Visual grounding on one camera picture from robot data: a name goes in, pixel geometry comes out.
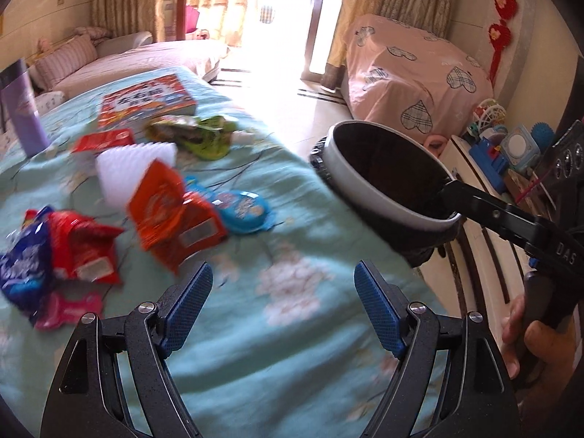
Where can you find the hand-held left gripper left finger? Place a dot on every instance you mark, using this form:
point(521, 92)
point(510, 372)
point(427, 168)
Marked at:
point(189, 303)

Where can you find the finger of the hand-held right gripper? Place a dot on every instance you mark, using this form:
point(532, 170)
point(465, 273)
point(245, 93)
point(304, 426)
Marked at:
point(497, 228)
point(492, 200)

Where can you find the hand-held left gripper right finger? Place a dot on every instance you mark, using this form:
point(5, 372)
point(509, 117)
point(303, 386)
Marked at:
point(376, 310)

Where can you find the white foam fruit net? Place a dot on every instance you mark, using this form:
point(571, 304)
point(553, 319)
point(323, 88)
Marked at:
point(132, 169)

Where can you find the red milk carton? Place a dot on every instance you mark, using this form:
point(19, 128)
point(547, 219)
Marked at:
point(105, 140)

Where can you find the person's right hand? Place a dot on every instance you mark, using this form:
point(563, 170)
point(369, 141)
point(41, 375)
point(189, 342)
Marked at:
point(540, 346)

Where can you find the white low cabinet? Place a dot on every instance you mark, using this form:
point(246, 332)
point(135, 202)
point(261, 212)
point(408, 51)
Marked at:
point(479, 246)

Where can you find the blue toy truck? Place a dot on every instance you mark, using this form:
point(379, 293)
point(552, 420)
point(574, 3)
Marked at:
point(490, 157)

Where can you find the light blue cube toy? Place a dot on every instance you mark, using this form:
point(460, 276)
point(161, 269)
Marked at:
point(522, 146)

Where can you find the red packet white label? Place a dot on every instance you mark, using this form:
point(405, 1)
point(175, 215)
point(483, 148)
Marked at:
point(200, 232)

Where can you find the blue spiky ball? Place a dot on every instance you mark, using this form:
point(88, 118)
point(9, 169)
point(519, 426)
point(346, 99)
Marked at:
point(543, 134)

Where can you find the white cage ball toy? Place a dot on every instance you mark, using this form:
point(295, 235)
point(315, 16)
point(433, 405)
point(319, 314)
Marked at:
point(490, 114)

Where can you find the orange snack packet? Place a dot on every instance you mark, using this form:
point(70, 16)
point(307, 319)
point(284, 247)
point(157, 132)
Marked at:
point(155, 210)

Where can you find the blue round snack packet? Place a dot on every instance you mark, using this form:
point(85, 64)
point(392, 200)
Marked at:
point(242, 210)

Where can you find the pink candy wrapper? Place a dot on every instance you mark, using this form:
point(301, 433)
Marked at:
point(68, 310)

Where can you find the red crumpled snack packet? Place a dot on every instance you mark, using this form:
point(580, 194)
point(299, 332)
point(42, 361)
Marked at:
point(77, 242)

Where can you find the pink heart print cover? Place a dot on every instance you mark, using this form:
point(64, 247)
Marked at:
point(410, 73)

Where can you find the green drink pouch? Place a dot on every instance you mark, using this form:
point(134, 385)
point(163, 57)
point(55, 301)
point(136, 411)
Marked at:
point(200, 139)

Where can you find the dark blue snack packet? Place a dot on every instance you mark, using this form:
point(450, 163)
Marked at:
point(23, 269)

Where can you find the red picture book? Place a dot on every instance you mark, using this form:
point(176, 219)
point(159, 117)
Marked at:
point(141, 100)

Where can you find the white dotted sofa cover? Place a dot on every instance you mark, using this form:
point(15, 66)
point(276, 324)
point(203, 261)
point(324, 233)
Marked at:
point(50, 100)

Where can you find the purple water bottle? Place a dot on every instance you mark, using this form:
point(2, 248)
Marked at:
point(25, 118)

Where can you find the pink covered sofa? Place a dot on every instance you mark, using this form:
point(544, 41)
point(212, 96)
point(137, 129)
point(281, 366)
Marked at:
point(150, 57)

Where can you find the large striped pink pillow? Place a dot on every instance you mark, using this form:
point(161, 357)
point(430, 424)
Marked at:
point(68, 61)

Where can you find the magenta box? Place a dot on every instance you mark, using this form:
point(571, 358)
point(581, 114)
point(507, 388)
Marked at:
point(191, 18)

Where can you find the small striped pink pillow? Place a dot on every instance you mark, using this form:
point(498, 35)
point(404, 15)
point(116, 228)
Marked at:
point(93, 34)

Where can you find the checkered cloth item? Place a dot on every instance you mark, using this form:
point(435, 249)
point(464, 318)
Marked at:
point(268, 13)

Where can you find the red heart wall decoration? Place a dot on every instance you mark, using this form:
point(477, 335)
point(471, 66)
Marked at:
point(504, 7)

